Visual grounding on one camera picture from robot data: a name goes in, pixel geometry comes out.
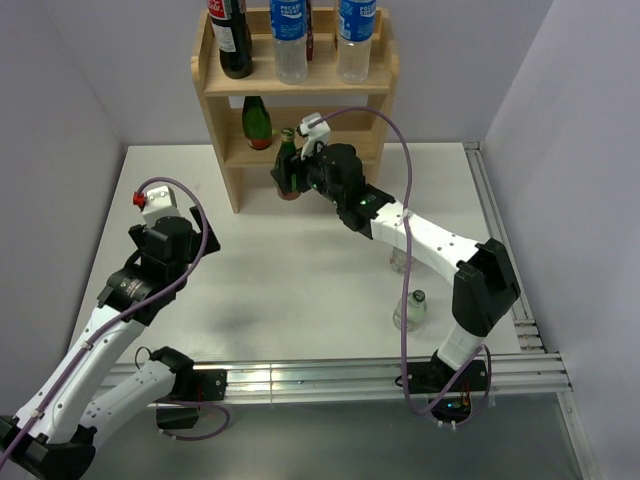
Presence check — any blue grape juice carton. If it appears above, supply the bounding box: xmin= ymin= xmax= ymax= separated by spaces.
xmin=305 ymin=0 xmax=314 ymax=62

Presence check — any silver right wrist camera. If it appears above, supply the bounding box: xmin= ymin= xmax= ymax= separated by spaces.
xmin=297 ymin=112 xmax=331 ymax=160

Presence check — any clear glass bottle front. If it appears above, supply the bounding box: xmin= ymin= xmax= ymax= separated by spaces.
xmin=393 ymin=289 xmax=427 ymax=332

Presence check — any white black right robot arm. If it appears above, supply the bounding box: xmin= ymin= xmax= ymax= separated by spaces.
xmin=271 ymin=144 xmax=521 ymax=390

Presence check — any green glass bottle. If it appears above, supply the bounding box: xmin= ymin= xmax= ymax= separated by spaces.
xmin=272 ymin=127 xmax=300 ymax=201

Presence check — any Pocari Sweat bottle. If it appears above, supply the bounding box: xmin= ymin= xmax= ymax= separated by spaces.
xmin=270 ymin=0 xmax=308 ymax=85
xmin=336 ymin=0 xmax=377 ymax=84

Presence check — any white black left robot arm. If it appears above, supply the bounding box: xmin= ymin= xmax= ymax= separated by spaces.
xmin=1 ymin=206 xmax=220 ymax=479

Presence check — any clear glass bottle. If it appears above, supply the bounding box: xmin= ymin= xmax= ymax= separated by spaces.
xmin=393 ymin=289 xmax=427 ymax=332
xmin=389 ymin=247 xmax=411 ymax=274

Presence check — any wooden two-tier shelf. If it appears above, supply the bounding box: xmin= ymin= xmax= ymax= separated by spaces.
xmin=189 ymin=4 xmax=400 ymax=214

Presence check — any aluminium frame rail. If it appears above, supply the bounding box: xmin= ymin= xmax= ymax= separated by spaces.
xmin=81 ymin=145 xmax=601 ymax=479

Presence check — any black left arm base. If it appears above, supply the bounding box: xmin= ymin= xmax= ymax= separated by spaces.
xmin=155 ymin=369 xmax=227 ymax=432

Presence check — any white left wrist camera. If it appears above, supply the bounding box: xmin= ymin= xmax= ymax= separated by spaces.
xmin=133 ymin=185 xmax=180 ymax=227

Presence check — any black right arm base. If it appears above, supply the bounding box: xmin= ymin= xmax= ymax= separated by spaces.
xmin=407 ymin=358 xmax=490 ymax=395

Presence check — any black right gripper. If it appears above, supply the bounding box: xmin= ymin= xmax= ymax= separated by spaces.
xmin=271 ymin=138 xmax=345 ymax=206

